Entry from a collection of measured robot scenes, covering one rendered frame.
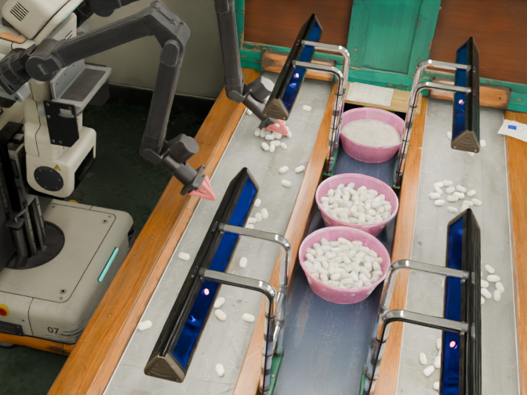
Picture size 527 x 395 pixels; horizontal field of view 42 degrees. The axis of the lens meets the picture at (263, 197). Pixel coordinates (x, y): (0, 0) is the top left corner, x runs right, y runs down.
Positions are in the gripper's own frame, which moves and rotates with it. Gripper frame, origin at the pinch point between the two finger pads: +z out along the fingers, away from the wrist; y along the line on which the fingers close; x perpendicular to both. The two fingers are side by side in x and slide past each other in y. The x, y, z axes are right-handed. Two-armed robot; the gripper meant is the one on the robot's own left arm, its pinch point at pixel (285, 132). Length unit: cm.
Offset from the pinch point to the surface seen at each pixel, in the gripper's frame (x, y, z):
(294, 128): 1.1, 7.9, 3.4
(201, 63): 79, 117, -27
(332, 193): -11.7, -26.0, 19.1
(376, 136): -17.6, 13.2, 26.8
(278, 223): -3.1, -46.1, 8.5
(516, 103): -54, 45, 62
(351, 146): -12.6, 3.9, 21.0
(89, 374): 14, -116, -16
